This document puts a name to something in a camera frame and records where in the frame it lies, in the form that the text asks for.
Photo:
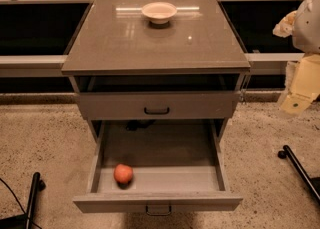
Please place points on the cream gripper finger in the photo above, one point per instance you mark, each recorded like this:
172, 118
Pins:
285, 27
302, 84

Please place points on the red apple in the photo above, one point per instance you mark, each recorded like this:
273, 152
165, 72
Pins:
123, 174

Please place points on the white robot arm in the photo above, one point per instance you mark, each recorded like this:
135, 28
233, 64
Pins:
306, 29

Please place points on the grey drawer cabinet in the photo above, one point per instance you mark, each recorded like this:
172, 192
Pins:
119, 50

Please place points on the closed grey top drawer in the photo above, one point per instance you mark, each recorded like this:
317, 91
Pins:
157, 105

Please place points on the open grey middle drawer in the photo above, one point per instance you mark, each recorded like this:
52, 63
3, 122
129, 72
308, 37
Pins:
177, 167

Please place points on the black right base leg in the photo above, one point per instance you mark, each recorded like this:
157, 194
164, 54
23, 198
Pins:
312, 183

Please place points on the black base leg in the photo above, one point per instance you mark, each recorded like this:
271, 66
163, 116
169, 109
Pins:
26, 219
312, 183

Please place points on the white ceramic bowl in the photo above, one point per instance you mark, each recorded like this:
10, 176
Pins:
159, 12

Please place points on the black left base leg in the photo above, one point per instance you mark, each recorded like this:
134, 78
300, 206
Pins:
26, 219

